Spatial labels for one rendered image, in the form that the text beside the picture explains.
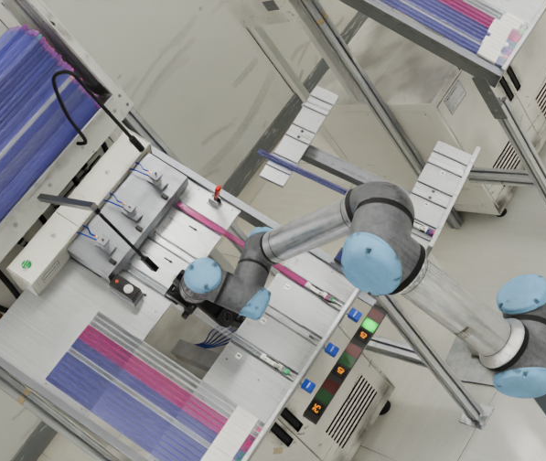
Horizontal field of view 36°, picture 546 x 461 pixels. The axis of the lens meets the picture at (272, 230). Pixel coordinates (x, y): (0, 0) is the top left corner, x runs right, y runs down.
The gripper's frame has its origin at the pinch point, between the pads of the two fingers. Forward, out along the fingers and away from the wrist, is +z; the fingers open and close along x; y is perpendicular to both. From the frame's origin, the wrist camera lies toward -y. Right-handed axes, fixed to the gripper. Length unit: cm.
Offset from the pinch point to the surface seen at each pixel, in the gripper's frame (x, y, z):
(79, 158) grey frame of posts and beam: -14.0, 46.1, -1.3
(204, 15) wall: -156, 81, 154
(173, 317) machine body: -9, 3, 63
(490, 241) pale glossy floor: -100, -72, 61
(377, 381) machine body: -28, -62, 50
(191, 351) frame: 1.4, -7.3, 39.1
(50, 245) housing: 7.8, 37.8, 1.7
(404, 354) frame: -32, -58, 25
